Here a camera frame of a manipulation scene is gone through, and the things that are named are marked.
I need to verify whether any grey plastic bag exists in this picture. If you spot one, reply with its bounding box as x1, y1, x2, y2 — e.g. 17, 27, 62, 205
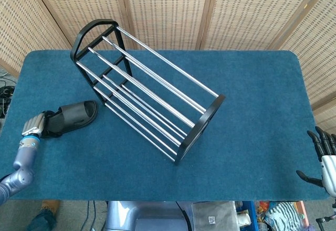
190, 201, 237, 231

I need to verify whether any right black-fingered robot hand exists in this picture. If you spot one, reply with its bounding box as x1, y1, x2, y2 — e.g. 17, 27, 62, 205
296, 126, 336, 198

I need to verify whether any blue fleece table cloth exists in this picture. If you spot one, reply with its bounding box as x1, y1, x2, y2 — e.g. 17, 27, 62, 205
0, 49, 328, 202

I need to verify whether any tan boot with jeans leg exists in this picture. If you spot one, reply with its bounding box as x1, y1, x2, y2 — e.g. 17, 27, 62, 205
26, 199, 61, 231

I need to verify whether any black slide sandal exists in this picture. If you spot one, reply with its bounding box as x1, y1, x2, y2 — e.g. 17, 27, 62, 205
41, 100, 99, 139

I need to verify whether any black and white striped bag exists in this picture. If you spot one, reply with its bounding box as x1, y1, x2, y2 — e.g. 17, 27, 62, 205
264, 202, 306, 231

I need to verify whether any woven rattan folding screen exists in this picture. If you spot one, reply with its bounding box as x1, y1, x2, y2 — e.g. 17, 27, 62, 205
0, 0, 336, 135

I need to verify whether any blue plastic crate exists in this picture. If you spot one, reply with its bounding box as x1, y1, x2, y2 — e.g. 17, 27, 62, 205
234, 201, 257, 231

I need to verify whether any silver robot torso base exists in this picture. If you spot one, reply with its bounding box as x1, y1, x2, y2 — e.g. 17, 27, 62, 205
104, 201, 190, 231

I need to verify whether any tangle of black floor cables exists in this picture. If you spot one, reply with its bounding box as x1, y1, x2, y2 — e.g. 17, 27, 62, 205
0, 68, 17, 119

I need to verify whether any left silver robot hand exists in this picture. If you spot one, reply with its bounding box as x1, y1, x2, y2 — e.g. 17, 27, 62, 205
21, 111, 54, 139

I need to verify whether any black and chrome shoe rack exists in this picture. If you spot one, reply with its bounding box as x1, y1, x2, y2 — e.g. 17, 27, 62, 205
70, 18, 226, 166

